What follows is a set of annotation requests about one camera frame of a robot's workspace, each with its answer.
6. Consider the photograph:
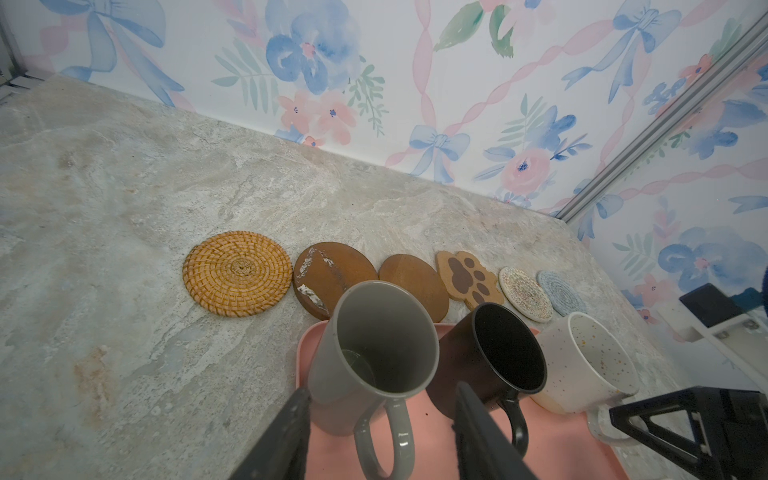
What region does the grey ceramic mug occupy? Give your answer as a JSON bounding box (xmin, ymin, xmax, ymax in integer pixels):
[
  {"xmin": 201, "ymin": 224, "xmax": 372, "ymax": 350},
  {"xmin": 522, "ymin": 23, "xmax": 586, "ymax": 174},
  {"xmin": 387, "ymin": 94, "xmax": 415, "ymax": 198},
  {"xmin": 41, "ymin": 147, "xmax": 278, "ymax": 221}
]
[{"xmin": 308, "ymin": 280, "xmax": 440, "ymax": 479}]

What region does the plain brown wooden coaster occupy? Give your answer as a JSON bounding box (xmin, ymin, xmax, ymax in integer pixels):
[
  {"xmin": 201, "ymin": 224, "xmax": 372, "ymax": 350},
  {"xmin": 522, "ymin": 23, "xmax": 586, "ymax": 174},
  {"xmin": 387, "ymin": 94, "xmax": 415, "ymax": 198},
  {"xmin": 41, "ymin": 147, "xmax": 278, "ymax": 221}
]
[{"xmin": 378, "ymin": 254, "xmax": 449, "ymax": 323}]

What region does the aluminium right corner post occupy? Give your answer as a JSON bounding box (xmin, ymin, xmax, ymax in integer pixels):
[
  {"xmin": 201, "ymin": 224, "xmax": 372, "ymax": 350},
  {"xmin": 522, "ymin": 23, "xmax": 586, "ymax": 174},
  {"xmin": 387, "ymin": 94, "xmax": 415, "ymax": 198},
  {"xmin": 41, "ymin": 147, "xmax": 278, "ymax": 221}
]
[{"xmin": 550, "ymin": 14, "xmax": 767, "ymax": 222}]

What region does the pink rectangular tray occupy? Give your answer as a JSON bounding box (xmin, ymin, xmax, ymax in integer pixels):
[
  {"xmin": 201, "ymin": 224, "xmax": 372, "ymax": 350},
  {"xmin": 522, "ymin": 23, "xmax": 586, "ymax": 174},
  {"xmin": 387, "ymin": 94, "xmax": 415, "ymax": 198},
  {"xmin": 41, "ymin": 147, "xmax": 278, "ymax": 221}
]
[{"xmin": 295, "ymin": 319, "xmax": 631, "ymax": 480}]

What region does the multicolour stitched round coaster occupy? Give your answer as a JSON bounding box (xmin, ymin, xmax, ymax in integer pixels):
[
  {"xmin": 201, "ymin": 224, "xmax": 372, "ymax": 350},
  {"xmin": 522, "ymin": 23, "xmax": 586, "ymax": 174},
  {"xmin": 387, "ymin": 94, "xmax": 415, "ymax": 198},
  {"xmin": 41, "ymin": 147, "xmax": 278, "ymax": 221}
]
[{"xmin": 498, "ymin": 267, "xmax": 553, "ymax": 323}]

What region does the white speckled mug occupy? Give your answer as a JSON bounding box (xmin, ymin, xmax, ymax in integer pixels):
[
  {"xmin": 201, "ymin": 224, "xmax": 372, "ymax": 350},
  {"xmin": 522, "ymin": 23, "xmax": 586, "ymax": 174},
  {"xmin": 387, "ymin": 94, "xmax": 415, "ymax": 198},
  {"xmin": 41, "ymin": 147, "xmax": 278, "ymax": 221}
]
[{"xmin": 532, "ymin": 312, "xmax": 640, "ymax": 447}]

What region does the woven rattan round coaster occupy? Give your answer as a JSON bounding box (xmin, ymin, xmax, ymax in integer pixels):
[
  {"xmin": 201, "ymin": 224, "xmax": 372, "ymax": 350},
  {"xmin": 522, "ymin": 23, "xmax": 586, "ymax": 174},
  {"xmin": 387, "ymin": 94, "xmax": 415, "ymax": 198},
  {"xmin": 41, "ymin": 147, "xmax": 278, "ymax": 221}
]
[{"xmin": 182, "ymin": 231, "xmax": 293, "ymax": 317}]

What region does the cork paw print coaster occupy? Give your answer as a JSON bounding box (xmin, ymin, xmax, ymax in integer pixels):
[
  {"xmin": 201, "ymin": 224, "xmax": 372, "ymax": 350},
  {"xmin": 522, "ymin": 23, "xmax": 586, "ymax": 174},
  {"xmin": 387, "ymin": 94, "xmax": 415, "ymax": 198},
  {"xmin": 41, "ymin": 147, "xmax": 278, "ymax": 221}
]
[{"xmin": 435, "ymin": 251, "xmax": 505, "ymax": 310}]

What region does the grey-blue woven round coaster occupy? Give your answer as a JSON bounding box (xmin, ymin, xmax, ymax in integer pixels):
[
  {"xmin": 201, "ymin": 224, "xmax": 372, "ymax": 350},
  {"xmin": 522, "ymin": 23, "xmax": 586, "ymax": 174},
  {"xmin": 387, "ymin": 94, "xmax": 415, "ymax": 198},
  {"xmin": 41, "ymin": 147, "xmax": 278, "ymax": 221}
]
[{"xmin": 536, "ymin": 270, "xmax": 587, "ymax": 317}]

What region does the black ceramic mug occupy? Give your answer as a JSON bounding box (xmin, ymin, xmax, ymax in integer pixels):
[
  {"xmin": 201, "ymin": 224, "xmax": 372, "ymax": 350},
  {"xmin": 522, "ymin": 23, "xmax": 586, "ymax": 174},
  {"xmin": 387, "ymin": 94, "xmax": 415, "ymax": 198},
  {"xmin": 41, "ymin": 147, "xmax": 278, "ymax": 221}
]
[{"xmin": 426, "ymin": 302, "xmax": 548, "ymax": 456}]

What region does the aluminium left corner post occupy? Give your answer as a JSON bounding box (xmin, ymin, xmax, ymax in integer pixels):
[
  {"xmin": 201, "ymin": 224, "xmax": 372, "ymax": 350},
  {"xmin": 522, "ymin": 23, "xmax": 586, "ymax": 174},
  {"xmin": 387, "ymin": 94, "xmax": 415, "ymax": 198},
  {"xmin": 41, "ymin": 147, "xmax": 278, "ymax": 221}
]
[{"xmin": 0, "ymin": 11, "xmax": 27, "ymax": 83}]

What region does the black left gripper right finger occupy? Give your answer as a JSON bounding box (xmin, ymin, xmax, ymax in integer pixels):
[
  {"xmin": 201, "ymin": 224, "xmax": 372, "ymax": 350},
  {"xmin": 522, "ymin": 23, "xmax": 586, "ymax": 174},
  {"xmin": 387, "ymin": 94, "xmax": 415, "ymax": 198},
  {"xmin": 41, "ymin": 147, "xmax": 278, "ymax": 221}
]
[{"xmin": 453, "ymin": 382, "xmax": 536, "ymax": 480}]

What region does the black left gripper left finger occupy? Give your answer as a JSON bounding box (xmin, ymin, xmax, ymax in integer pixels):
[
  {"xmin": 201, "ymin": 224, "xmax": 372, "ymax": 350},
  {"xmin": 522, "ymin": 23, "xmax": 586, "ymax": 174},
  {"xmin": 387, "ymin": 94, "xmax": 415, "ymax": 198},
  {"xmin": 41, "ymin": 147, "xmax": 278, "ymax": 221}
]
[{"xmin": 229, "ymin": 388, "xmax": 311, "ymax": 479}]

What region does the brown wooden coaster white streak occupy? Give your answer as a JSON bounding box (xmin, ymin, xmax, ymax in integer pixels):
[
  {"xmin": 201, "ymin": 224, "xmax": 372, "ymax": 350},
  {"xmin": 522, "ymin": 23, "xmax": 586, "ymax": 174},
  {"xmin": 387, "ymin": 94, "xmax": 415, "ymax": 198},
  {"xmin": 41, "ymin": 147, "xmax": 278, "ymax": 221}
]
[{"xmin": 293, "ymin": 242, "xmax": 378, "ymax": 320}]

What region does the aluminium corner post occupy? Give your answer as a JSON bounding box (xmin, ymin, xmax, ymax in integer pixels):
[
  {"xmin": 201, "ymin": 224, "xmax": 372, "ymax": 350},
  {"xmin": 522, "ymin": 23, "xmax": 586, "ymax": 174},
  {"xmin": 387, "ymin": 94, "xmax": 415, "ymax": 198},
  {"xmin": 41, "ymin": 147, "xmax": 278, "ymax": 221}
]
[
  {"xmin": 0, "ymin": 11, "xmax": 27, "ymax": 83},
  {"xmin": 550, "ymin": 14, "xmax": 767, "ymax": 222}
]

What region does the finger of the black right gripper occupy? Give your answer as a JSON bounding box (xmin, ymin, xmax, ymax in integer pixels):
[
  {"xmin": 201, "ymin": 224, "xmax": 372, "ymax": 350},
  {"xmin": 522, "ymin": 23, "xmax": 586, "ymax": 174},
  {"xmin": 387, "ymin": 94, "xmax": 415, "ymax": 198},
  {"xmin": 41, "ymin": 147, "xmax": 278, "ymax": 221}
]
[{"xmin": 609, "ymin": 387, "xmax": 767, "ymax": 479}]

